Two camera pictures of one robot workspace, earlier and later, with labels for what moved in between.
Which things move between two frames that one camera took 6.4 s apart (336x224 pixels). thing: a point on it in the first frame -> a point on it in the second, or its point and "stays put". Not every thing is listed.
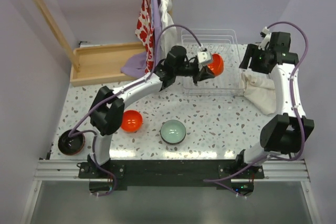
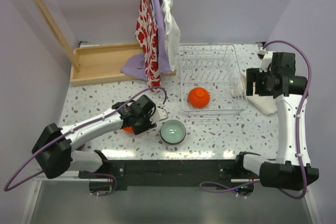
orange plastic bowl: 217,65 -> 199,97
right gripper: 252,57 -> 252,82
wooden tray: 102,63 stays put
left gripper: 198,72 -> 143,127
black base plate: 236,175 stays put
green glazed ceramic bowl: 173,132 stays put
